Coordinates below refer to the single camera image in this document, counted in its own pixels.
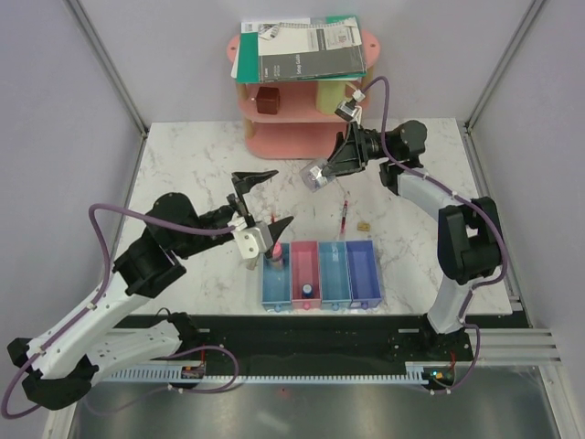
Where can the beige eraser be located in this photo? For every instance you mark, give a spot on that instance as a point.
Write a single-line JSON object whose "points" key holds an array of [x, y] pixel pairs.
{"points": [[251, 264]]}

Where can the clear purple round container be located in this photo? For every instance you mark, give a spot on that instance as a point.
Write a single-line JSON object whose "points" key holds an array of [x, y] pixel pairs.
{"points": [[315, 175]]}

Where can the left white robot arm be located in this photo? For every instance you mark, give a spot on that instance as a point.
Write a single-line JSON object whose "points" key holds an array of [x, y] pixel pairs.
{"points": [[59, 367]]}

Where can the pink cap glue stick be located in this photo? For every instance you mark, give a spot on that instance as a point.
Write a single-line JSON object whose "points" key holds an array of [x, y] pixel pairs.
{"points": [[276, 260]]}

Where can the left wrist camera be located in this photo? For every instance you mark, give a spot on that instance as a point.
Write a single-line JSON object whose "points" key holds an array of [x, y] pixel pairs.
{"points": [[253, 241]]}

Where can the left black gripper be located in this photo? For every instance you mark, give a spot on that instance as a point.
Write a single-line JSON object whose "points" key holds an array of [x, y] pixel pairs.
{"points": [[243, 182]]}

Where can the light blue cable duct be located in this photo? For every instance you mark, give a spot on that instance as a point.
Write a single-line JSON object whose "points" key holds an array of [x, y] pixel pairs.
{"points": [[189, 372]]}

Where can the blue glue stick grey cap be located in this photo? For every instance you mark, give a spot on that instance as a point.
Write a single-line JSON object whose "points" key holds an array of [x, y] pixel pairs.
{"points": [[307, 292]]}

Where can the stack of manuals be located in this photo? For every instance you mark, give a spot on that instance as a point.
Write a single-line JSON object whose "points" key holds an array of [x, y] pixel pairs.
{"points": [[299, 49]]}

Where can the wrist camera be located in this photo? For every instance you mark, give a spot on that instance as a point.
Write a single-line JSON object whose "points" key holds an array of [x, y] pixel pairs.
{"points": [[349, 111], [253, 241]]}

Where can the purple blue bin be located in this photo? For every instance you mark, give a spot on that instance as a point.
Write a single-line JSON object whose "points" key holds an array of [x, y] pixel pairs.
{"points": [[363, 275]]}

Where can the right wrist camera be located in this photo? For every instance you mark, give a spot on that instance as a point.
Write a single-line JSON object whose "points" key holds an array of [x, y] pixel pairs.
{"points": [[349, 111]]}

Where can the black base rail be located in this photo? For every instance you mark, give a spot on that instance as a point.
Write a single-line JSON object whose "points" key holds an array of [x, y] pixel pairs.
{"points": [[316, 344]]}

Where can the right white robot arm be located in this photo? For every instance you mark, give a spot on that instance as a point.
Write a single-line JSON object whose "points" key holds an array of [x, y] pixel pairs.
{"points": [[470, 246]]}

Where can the right red pen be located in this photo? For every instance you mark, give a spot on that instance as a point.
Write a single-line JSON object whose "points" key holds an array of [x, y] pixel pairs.
{"points": [[342, 231]]}

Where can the pink bin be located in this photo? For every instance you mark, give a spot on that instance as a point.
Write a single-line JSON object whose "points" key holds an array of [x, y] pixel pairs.
{"points": [[305, 270]]}

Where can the light blue bin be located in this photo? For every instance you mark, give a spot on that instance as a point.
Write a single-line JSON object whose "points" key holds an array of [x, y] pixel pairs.
{"points": [[276, 283], [334, 275]]}

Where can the brown cube box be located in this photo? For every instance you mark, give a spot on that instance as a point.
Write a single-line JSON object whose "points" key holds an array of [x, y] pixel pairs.
{"points": [[268, 100]]}

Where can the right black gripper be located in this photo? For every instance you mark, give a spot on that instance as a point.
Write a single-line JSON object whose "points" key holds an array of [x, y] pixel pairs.
{"points": [[349, 154]]}

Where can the yellow mug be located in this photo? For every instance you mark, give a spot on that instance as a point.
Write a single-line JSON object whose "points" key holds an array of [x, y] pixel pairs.
{"points": [[330, 93]]}

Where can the pink wooden shelf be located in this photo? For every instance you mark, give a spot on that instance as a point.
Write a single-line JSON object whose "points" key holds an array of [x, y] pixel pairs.
{"points": [[298, 129]]}

